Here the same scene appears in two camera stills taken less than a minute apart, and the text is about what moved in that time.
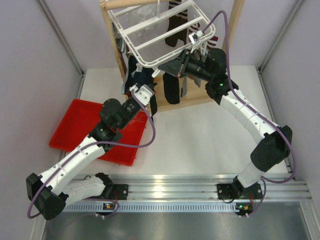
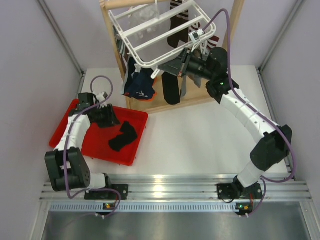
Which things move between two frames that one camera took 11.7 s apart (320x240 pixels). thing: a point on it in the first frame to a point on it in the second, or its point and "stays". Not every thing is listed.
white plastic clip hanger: [155, 33] stays
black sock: [153, 106] to [129, 134]
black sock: [171, 86] stays
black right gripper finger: [173, 67] stays
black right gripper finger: [179, 59] stays
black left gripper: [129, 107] to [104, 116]
